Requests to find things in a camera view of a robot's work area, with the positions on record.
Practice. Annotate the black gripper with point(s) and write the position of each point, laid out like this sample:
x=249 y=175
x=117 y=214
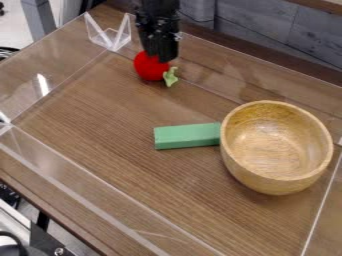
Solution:
x=158 y=21

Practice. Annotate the red knitted strawberry fruit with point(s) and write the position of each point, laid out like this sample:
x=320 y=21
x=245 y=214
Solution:
x=154 y=70

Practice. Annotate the green rectangular block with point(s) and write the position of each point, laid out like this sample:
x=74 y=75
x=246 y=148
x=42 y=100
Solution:
x=185 y=136

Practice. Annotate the wooden bowl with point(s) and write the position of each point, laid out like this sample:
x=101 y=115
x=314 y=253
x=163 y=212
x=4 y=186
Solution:
x=276 y=146

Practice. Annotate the clear acrylic corner bracket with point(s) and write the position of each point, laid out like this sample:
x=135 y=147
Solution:
x=110 y=38

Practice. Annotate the grey metal post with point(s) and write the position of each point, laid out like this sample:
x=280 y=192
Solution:
x=39 y=16

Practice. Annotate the black table clamp mount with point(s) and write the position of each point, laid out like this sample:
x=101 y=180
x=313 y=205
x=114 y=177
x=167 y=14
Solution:
x=45 y=245

